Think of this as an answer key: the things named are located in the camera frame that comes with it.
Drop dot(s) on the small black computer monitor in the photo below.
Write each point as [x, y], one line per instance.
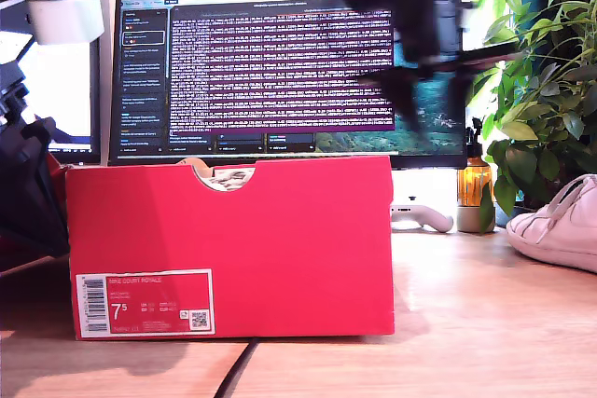
[70, 90]

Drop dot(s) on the black plant tray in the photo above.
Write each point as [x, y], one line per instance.
[506, 217]

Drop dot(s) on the white game controller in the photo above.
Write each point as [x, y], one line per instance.
[429, 218]

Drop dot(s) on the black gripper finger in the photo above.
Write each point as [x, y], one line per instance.
[462, 83]
[28, 188]
[403, 95]

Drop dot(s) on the red cardboard shoebox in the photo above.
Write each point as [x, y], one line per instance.
[233, 249]

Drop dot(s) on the large black computer monitor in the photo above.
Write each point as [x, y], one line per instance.
[233, 67]

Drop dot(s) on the small pale round pot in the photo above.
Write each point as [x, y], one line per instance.
[468, 220]

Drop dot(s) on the white leather sneaker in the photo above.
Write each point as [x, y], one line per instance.
[559, 235]
[228, 179]

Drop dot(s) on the brown paper box insert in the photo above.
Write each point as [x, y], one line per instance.
[203, 166]

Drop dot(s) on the amber glass diffuser bottle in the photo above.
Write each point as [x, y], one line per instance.
[473, 181]

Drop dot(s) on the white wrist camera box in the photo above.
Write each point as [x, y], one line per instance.
[70, 18]

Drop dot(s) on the green leafy potted plant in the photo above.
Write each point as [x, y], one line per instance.
[550, 104]

